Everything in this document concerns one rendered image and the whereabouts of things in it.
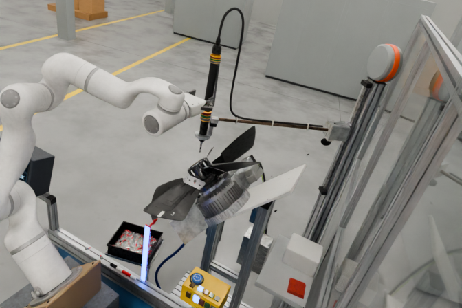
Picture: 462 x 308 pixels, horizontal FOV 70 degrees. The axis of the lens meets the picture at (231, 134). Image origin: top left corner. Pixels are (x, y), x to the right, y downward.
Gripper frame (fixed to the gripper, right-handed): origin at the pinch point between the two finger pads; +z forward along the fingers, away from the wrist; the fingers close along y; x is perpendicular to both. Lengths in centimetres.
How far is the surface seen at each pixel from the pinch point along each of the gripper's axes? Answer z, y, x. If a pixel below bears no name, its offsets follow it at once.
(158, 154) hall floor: 162, -127, -165
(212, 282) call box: -27, 30, -59
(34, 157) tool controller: -30, -60, -41
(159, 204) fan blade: -13, -6, -50
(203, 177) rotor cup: 11.2, 1.4, -45.1
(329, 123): 40, 47, -9
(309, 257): 19, 61, -69
